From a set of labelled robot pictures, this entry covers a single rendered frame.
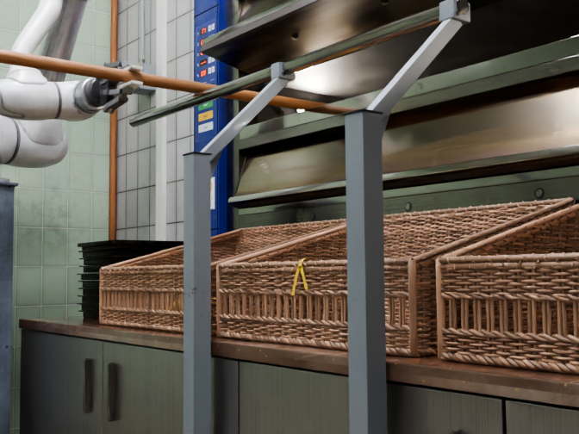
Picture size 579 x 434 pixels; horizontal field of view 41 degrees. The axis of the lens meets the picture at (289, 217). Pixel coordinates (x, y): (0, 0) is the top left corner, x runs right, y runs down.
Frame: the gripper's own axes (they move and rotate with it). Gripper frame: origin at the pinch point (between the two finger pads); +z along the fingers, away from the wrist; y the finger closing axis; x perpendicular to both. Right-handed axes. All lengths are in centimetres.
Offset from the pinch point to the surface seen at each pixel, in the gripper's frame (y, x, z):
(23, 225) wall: 30, -14, -122
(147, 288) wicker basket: 52, -4, 1
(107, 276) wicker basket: 49, -4, -22
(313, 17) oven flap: -19, -44, 17
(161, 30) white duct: -42, -50, -80
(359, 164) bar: 32, 5, 88
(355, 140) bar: 28, 5, 87
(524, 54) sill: 2, -55, 74
